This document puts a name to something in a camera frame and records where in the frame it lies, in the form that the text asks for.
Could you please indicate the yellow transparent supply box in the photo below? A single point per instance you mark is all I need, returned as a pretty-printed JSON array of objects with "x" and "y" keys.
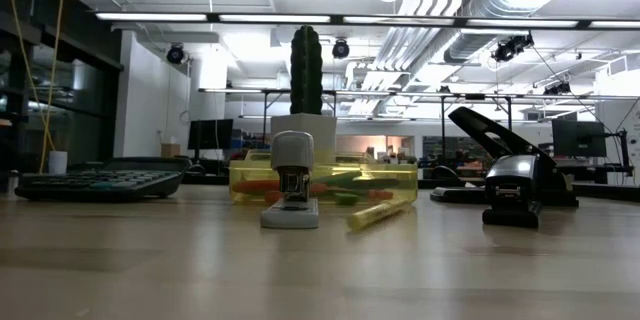
[{"x": 240, "y": 170}]

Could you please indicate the white cup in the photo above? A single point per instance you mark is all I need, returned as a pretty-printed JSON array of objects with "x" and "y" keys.
[{"x": 58, "y": 162}]

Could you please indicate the black ceiling camera cluster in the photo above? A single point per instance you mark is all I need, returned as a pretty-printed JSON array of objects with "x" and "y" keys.
[{"x": 510, "y": 49}]

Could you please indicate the black hole punch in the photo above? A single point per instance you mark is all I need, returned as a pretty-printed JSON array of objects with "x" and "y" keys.
[{"x": 480, "y": 127}]

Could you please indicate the black monitor on desk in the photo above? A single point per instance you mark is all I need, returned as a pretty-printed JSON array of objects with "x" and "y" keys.
[{"x": 210, "y": 134}]

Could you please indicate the black background station frame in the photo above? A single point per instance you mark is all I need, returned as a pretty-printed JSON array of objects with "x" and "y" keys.
[{"x": 360, "y": 92}]

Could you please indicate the small silver cylinder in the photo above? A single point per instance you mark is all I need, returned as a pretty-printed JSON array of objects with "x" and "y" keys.
[{"x": 12, "y": 184}]

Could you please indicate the yellow highlighter pen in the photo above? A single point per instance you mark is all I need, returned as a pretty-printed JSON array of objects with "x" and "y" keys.
[{"x": 375, "y": 215}]

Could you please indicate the black bar with light strips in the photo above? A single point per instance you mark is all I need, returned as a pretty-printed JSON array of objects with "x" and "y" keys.
[{"x": 336, "y": 19}]

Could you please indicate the black ceiling spotlight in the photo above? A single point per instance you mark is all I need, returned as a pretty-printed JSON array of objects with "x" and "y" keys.
[
  {"x": 340, "y": 49},
  {"x": 175, "y": 54}
]

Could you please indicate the black monitor on arm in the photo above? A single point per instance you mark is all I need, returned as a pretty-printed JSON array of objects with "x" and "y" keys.
[{"x": 579, "y": 137}]

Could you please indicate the black desk calculator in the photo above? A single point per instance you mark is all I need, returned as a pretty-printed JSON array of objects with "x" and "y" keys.
[{"x": 100, "y": 182}]

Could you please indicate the small cardboard box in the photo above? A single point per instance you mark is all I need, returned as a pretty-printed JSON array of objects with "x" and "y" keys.
[{"x": 170, "y": 150}]

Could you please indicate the white stapler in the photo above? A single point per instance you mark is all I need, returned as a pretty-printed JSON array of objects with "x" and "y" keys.
[{"x": 292, "y": 152}]

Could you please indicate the black stapler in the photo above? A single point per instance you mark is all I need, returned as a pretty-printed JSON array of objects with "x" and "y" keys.
[{"x": 510, "y": 215}]

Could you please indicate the silver ventilation duct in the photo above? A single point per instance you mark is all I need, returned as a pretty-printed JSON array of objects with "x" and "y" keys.
[{"x": 500, "y": 0}]

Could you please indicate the small red eraser piece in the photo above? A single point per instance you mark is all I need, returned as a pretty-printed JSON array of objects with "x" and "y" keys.
[{"x": 381, "y": 194}]

